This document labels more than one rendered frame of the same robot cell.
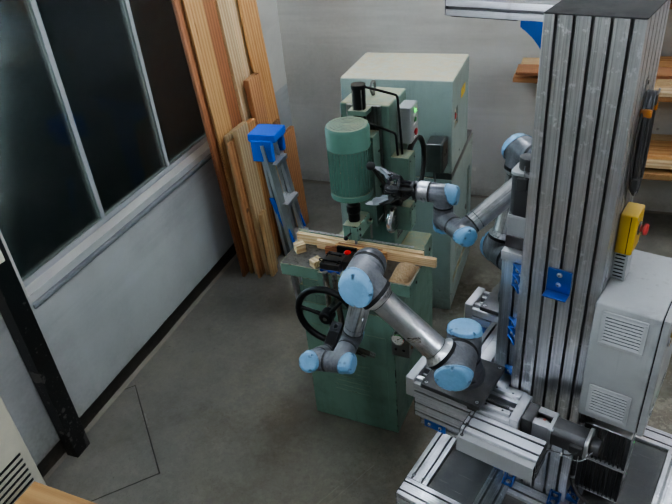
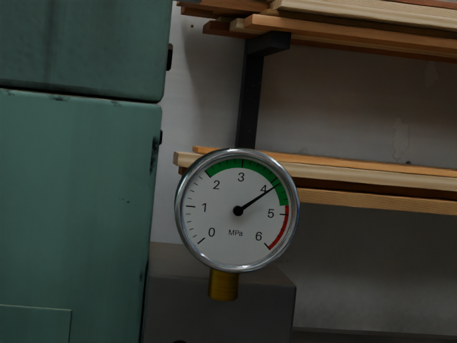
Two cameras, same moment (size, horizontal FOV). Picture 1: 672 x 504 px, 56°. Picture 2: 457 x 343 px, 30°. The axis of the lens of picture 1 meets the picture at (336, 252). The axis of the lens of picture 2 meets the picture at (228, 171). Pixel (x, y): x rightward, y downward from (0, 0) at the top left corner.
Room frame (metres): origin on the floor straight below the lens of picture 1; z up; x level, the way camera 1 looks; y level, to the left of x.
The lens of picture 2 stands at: (1.68, 0.02, 0.70)
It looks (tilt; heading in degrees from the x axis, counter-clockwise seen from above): 3 degrees down; 327
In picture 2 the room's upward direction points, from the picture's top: 6 degrees clockwise
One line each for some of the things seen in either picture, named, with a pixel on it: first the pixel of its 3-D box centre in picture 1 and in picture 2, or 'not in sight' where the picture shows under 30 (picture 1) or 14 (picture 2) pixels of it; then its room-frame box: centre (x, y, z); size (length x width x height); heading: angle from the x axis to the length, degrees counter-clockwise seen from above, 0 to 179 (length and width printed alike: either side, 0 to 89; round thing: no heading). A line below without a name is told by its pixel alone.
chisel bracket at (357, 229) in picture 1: (357, 226); not in sight; (2.37, -0.10, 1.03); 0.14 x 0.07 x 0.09; 153
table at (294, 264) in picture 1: (348, 272); not in sight; (2.26, -0.04, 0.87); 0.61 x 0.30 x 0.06; 63
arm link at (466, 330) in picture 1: (463, 340); not in sight; (1.62, -0.40, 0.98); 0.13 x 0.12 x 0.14; 157
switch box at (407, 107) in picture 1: (407, 121); not in sight; (2.57, -0.36, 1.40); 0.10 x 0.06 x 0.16; 153
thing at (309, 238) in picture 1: (358, 246); not in sight; (2.37, -0.10, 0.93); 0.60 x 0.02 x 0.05; 63
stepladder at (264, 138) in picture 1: (288, 222); not in sight; (3.25, 0.26, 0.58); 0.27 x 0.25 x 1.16; 69
